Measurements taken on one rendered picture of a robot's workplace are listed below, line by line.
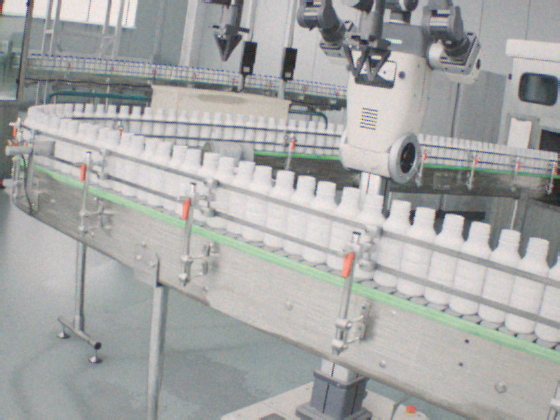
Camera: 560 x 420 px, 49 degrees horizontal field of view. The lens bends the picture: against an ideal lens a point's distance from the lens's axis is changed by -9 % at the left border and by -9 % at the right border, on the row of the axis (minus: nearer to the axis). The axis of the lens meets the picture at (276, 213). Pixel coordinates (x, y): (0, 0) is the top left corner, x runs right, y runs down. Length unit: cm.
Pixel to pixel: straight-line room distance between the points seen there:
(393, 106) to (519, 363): 102
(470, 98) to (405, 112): 622
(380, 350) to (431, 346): 12
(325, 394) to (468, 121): 625
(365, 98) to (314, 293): 82
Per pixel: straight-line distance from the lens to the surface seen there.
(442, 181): 410
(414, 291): 127
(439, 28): 184
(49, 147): 221
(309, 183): 142
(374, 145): 200
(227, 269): 153
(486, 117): 844
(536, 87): 530
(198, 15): 1235
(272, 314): 146
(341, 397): 222
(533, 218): 524
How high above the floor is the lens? 137
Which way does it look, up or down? 11 degrees down
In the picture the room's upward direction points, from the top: 8 degrees clockwise
